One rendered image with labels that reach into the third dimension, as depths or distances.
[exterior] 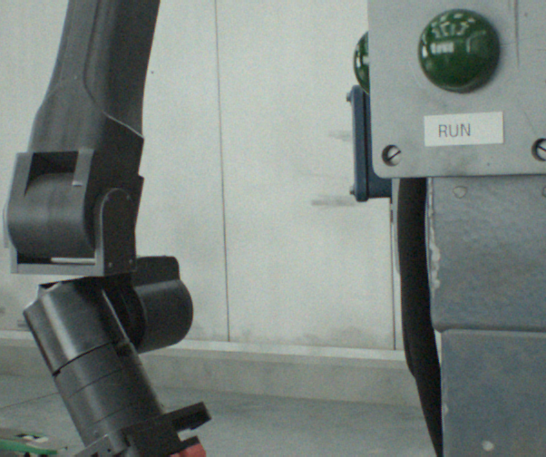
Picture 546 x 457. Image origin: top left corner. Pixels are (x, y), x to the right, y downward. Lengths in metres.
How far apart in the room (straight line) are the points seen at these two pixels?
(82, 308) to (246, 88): 5.86
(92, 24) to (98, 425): 0.26
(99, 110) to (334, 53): 5.60
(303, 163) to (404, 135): 6.01
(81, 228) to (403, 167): 0.36
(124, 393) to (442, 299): 0.34
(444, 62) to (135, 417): 0.42
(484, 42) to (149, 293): 0.47
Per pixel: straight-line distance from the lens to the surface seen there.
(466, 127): 0.45
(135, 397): 0.80
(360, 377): 6.38
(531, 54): 0.44
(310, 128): 6.44
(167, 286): 0.88
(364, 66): 0.48
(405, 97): 0.46
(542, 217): 0.49
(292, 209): 6.51
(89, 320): 0.81
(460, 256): 0.50
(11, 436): 5.60
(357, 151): 0.96
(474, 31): 0.44
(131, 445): 0.77
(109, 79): 0.82
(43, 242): 0.81
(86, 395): 0.80
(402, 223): 0.53
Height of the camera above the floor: 1.25
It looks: 3 degrees down
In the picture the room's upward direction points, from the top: 2 degrees counter-clockwise
